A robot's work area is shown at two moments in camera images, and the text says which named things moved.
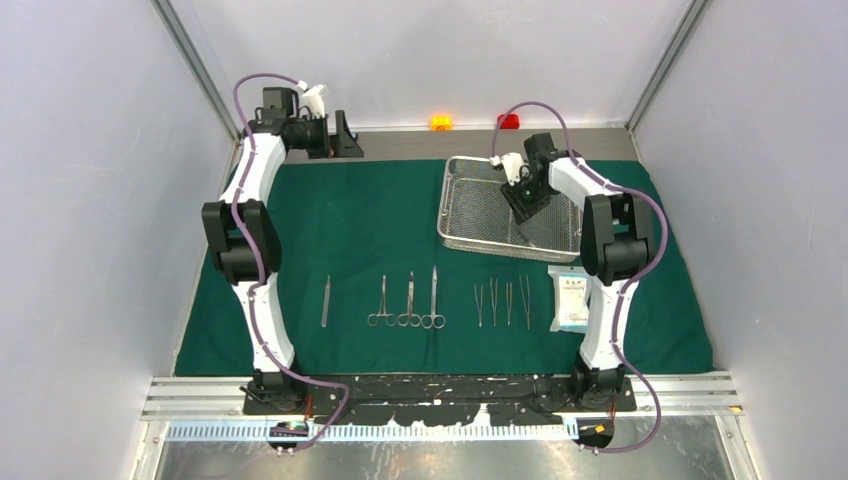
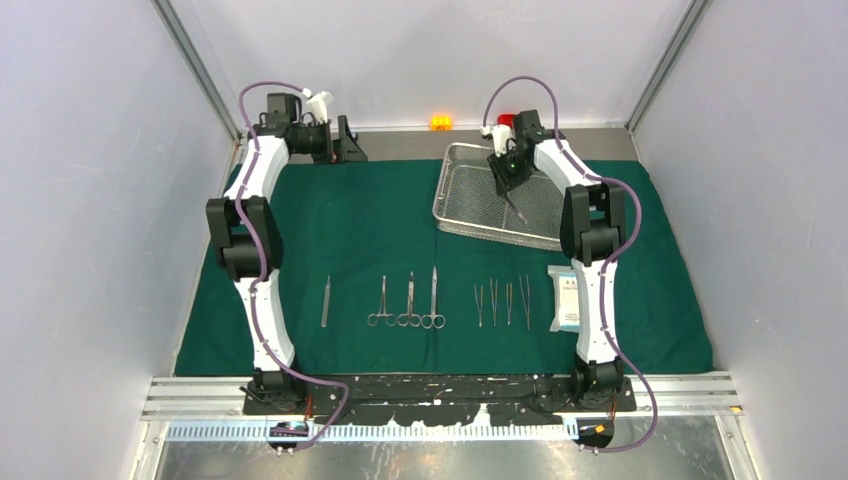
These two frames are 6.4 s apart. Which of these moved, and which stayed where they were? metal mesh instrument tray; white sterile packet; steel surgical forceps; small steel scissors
Moved: metal mesh instrument tray
Stayed: white sterile packet; small steel scissors; steel surgical forceps
